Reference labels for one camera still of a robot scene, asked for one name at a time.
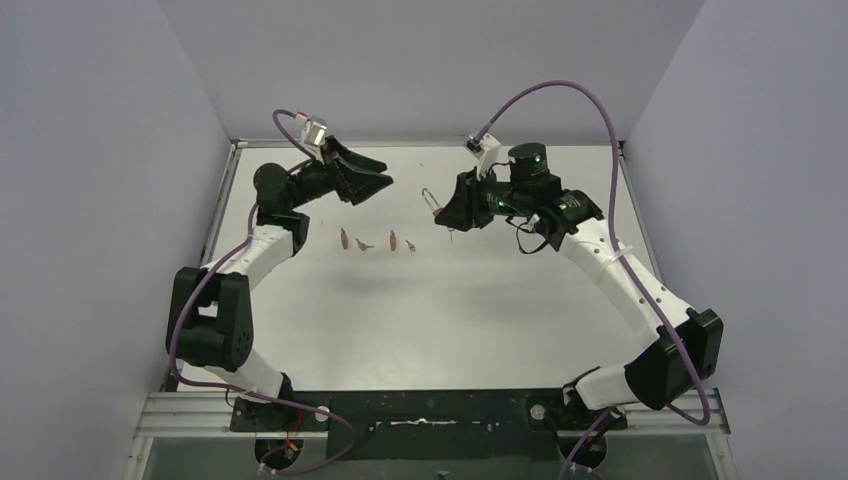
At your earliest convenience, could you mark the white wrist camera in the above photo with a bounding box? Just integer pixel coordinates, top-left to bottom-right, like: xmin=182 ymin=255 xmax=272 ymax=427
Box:
xmin=465 ymin=133 xmax=502 ymax=181
xmin=294 ymin=112 xmax=328 ymax=151

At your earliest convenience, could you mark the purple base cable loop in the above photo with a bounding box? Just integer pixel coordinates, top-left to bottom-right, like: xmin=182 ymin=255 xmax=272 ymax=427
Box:
xmin=254 ymin=430 xmax=362 ymax=478

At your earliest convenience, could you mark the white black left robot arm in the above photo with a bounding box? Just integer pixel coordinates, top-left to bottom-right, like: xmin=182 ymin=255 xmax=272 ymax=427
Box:
xmin=165 ymin=136 xmax=393 ymax=427

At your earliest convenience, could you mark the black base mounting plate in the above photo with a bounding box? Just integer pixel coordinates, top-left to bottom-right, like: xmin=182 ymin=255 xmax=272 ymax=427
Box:
xmin=229 ymin=387 xmax=627 ymax=461

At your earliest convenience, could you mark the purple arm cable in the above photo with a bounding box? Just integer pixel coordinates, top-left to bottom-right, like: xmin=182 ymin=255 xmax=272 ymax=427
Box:
xmin=166 ymin=109 xmax=359 ymax=458
xmin=473 ymin=80 xmax=712 ymax=427

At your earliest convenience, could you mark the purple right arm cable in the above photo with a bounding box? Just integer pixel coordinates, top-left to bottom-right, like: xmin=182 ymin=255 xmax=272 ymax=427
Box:
xmin=473 ymin=80 xmax=712 ymax=427

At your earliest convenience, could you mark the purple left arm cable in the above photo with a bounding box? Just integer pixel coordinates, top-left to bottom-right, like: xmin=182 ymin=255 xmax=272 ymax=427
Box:
xmin=166 ymin=109 xmax=359 ymax=458

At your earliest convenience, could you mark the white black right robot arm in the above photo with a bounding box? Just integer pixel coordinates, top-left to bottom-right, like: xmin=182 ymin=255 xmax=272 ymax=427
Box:
xmin=434 ymin=142 xmax=724 ymax=427

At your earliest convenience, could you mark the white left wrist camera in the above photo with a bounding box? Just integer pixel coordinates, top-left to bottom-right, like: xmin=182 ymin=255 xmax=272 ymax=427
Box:
xmin=294 ymin=112 xmax=328 ymax=151

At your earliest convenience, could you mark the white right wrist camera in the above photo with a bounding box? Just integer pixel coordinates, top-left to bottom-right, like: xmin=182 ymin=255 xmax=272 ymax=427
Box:
xmin=465 ymin=133 xmax=502 ymax=181

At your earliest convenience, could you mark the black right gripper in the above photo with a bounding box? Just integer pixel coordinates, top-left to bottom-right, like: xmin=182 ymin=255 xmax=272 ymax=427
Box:
xmin=437 ymin=165 xmax=532 ymax=231

